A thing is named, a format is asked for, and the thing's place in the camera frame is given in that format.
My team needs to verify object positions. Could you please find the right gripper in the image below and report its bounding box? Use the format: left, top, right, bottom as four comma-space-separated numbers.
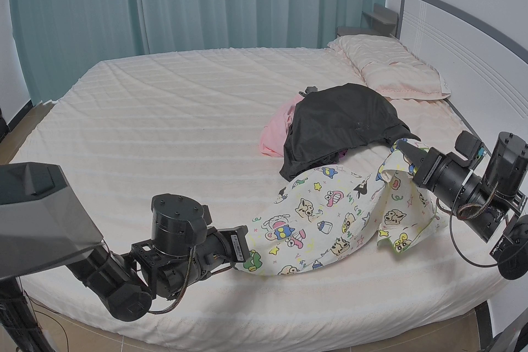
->
396, 138, 484, 206

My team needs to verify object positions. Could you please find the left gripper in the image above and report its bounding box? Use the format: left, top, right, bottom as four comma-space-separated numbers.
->
191, 227, 238, 282

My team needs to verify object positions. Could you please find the white printed pyjama top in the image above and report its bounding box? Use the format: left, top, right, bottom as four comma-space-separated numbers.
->
241, 138, 439, 277

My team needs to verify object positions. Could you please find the bed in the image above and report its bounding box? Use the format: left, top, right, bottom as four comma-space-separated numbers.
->
7, 0, 528, 345

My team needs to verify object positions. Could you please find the black garment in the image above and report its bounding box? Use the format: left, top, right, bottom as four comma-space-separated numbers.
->
280, 82, 421, 181

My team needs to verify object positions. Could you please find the cream pillow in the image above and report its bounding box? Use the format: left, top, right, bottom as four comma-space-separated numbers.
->
327, 34, 452, 100

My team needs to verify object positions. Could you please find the pink garment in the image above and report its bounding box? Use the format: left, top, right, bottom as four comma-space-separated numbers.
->
259, 94, 304, 157

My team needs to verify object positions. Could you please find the grey bedside table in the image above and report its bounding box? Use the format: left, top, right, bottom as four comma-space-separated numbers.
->
336, 3, 400, 39

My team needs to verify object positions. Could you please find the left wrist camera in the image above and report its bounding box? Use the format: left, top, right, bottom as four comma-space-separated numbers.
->
221, 224, 251, 265

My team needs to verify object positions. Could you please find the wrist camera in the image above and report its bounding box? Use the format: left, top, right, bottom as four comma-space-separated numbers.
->
221, 224, 251, 265
455, 130, 486, 170

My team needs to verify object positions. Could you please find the black cable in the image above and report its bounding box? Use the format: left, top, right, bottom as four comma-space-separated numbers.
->
449, 202, 502, 268
148, 259, 196, 316

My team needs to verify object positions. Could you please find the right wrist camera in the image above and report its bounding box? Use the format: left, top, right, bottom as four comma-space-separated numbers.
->
455, 130, 486, 170

